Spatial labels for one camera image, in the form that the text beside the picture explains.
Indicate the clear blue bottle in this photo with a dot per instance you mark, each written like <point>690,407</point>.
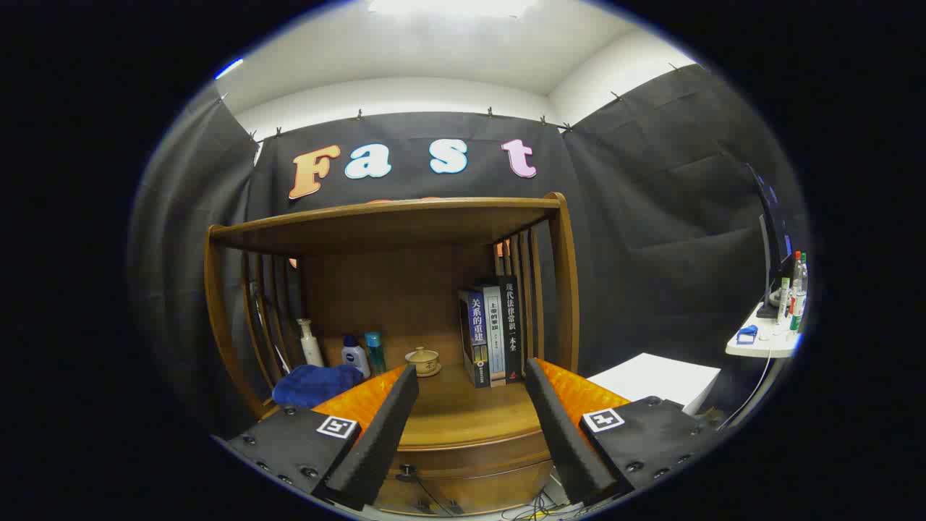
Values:
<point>375,354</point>

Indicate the book with blue spine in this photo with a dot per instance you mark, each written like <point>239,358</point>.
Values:
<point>477,333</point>

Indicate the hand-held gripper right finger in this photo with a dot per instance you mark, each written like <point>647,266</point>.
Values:
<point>561,434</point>

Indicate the ceiling light panel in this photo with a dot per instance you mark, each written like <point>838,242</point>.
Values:
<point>448,6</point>

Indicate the book with black spine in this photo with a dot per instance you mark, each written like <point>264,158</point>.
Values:
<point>511,325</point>

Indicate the white pump bottle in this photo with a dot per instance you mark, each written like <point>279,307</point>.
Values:
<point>311,351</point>

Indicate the green bottle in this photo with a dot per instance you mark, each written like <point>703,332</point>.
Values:
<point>799,311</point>

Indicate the wooden drawer with black knob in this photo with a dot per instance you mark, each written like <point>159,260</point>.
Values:
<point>477,488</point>

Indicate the white bottle with blue cap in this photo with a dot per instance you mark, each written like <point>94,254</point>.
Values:
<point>354,358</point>

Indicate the wooden cabinet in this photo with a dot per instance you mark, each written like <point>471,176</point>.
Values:
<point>391,289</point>

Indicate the wooden countertop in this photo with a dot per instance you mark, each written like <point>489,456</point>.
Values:
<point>463,412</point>

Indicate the beige lidded tea cup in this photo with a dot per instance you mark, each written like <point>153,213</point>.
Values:
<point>423,360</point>

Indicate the white box cabinet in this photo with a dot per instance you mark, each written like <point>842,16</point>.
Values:
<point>651,376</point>

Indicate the white side desk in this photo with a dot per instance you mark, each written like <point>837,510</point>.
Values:
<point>767,346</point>

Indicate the small blue item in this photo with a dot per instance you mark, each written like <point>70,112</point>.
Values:
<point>747,334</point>

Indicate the book with white spine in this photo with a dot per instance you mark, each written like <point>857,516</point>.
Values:
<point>495,333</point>

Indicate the blue folded towel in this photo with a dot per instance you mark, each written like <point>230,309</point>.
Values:
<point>311,383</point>

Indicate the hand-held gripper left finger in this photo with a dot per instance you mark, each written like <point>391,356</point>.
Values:
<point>383,434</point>

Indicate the clear bottle with red cap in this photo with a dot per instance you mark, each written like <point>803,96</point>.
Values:
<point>796,271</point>

